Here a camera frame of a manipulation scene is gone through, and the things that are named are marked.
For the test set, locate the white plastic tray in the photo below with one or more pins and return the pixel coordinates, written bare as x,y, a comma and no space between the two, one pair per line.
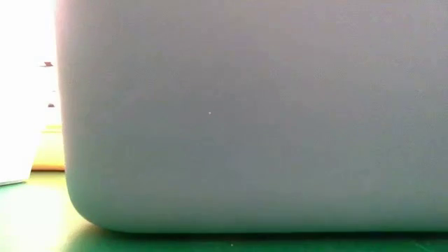
17,140

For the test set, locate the blue-grey plastic bin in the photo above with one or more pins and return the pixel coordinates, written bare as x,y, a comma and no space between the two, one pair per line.
252,122

